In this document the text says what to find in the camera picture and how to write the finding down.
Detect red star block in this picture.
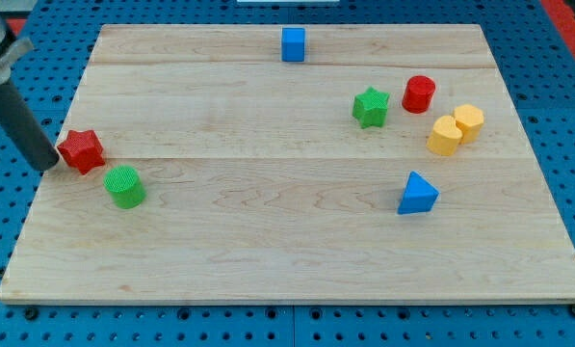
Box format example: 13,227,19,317
57,130,105,175

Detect green star block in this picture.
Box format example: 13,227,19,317
352,87,390,128

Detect wooden board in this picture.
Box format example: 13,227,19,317
0,24,575,306

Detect blue cube block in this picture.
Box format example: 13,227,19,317
281,27,306,63

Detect blue triangle block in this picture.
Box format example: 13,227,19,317
397,171,439,215

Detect red cylinder block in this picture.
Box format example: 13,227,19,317
402,75,436,114

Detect green cylinder block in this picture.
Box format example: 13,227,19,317
103,165,146,209

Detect yellow heart block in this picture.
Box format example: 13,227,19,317
426,115,463,156

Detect yellow hexagon block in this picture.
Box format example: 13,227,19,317
453,104,484,144

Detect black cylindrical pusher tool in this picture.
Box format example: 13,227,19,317
0,79,60,172

